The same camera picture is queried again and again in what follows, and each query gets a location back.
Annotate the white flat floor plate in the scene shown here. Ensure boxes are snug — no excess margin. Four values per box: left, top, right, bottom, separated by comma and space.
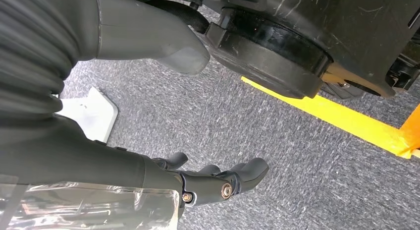
54, 86, 119, 144

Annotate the clear plastic sheet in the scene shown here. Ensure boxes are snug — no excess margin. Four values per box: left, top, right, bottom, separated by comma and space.
0, 175, 180, 230

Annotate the long yellow floor tape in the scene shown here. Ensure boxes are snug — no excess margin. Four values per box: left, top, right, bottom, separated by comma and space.
241, 75, 420, 160

